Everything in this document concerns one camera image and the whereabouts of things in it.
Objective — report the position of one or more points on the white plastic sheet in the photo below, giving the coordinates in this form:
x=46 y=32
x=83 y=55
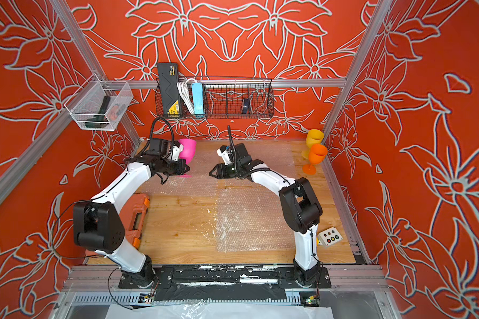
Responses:
x=221 y=310

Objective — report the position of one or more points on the pink plastic wine glass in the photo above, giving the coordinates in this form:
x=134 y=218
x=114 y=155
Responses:
x=188 y=150

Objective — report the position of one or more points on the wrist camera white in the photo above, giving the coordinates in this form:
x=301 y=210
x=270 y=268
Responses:
x=176 y=151
x=225 y=152

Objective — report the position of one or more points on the white button control box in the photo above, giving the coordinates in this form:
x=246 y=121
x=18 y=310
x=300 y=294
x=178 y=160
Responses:
x=329 y=237

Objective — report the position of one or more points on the bubble pink glass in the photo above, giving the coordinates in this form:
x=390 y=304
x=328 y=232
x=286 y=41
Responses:
x=196 y=182

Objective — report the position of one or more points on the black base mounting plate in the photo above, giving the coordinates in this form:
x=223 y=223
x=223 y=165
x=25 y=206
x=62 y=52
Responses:
x=231 y=283

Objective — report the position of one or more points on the black yellow device box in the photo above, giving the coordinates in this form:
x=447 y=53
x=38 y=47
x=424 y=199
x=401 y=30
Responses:
x=168 y=79

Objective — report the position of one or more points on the black wire wall basket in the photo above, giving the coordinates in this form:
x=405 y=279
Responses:
x=223 y=98

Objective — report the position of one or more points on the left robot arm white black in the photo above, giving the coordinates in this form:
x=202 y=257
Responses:
x=97 y=224

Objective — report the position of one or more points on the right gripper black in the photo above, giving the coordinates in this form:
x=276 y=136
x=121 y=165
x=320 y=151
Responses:
x=221 y=171

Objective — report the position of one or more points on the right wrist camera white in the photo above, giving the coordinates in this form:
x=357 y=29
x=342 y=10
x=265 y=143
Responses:
x=225 y=152

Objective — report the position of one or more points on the clear acrylic wall bin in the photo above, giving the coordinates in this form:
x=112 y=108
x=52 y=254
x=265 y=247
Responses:
x=85 y=102

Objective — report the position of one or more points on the clear bubble wrap sheet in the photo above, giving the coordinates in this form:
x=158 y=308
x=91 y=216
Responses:
x=277 y=170

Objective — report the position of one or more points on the orange plastic wine glass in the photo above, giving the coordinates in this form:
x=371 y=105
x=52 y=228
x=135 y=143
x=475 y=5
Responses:
x=316 y=155

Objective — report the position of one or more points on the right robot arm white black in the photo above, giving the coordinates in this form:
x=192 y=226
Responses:
x=300 y=206

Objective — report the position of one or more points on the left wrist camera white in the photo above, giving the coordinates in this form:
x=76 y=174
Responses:
x=176 y=151

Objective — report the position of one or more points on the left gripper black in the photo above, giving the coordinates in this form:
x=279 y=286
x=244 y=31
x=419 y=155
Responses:
x=181 y=170

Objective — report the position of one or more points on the orange plastic tool case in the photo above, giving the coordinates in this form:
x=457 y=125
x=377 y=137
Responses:
x=133 y=215

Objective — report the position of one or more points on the bubble orange glass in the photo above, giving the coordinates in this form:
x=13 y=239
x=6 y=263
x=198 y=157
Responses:
x=251 y=219

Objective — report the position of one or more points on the yellow plastic wine glass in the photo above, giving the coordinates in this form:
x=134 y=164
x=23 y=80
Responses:
x=314 y=136

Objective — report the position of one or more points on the light blue power bank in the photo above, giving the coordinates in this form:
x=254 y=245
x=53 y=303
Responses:
x=198 y=99

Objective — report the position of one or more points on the dark green handled tool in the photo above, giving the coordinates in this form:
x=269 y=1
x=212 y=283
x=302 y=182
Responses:
x=98 y=120

